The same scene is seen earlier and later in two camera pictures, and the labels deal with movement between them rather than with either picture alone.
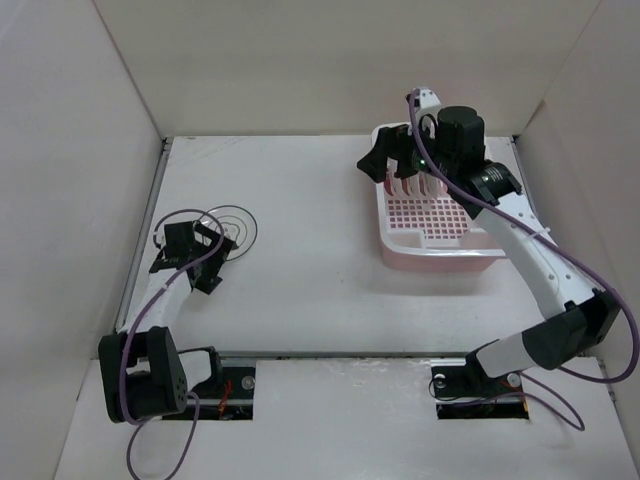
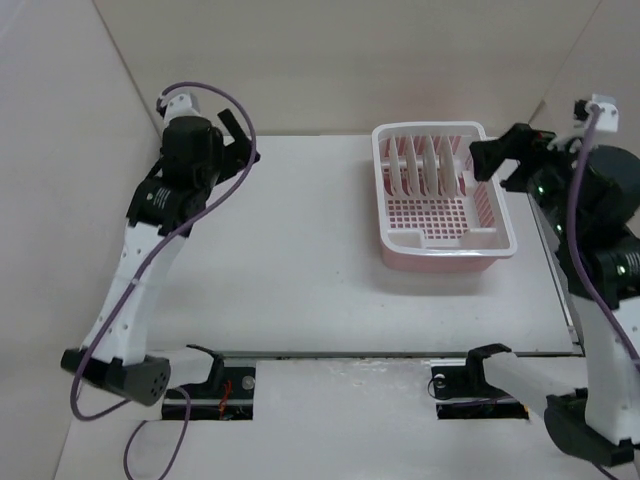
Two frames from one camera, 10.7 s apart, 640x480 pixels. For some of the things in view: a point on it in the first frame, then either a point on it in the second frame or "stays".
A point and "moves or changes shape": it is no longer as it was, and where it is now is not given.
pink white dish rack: [423, 227] stays
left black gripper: [209, 278] -> [235, 163]
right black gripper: [374, 163] -> [520, 141]
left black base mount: [229, 394] stays
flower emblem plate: [232, 222] moves or changes shape
